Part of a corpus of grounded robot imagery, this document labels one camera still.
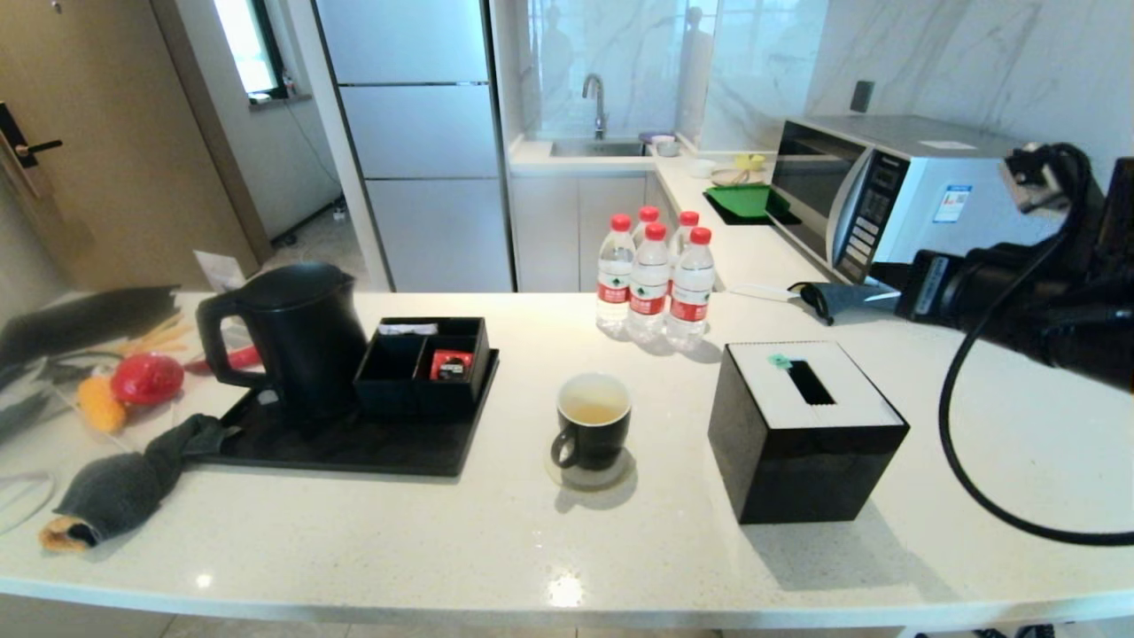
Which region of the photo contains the black electric kettle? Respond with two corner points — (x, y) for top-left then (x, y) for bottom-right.
(193, 261), (369, 423)

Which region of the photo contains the silver microwave oven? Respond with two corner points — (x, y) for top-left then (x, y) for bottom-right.
(769, 113), (1064, 289)

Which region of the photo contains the green cutting board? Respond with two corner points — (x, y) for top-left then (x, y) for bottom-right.
(705, 181), (796, 224)

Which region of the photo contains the black tissue box white lid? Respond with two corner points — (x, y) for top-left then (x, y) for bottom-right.
(708, 341), (913, 527)

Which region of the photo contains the steel kitchen sink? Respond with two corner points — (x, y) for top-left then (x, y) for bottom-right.
(549, 137), (648, 158)

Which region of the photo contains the white sink cabinet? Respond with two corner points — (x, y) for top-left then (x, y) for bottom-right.
(509, 168), (679, 293)

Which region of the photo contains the black mug white inside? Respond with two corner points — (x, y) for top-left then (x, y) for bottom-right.
(549, 373), (634, 473)

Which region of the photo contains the chrome kitchen faucet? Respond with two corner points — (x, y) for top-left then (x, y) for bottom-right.
(581, 71), (608, 140)

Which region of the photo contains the round translucent coaster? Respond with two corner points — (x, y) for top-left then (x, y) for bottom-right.
(543, 439), (639, 494)

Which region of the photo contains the silver three-door fridge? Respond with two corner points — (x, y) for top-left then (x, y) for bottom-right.
(310, 0), (517, 293)

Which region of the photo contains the black compartment organizer box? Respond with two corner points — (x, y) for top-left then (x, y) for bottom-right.
(353, 316), (490, 417)

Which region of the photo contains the black rectangular tray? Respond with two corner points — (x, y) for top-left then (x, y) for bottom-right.
(190, 347), (499, 478)

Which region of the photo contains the white paper leaflet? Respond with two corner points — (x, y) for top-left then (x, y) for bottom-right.
(192, 251), (245, 292)

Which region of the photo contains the orange stick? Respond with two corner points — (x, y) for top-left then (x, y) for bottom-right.
(122, 319), (194, 354)

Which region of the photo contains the red round toy fruit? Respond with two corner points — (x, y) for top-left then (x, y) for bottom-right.
(108, 352), (184, 407)

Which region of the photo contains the dark grey cloth sleeve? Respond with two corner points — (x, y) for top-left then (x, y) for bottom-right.
(37, 415), (240, 552)

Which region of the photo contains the brown wooden door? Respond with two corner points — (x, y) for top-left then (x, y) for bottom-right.
(0, 0), (260, 293)

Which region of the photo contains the orange toy fruit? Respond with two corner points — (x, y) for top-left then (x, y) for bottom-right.
(75, 374), (127, 435)

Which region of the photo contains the white power cable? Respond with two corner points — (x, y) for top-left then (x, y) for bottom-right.
(726, 282), (900, 305)

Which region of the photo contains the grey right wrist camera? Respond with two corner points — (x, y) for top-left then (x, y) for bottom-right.
(1001, 144), (1066, 215)

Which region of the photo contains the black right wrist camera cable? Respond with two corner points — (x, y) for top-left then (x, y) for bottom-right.
(939, 142), (1134, 547)

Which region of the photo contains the window with dark frame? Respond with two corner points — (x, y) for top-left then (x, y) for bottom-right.
(211, 0), (289, 100)

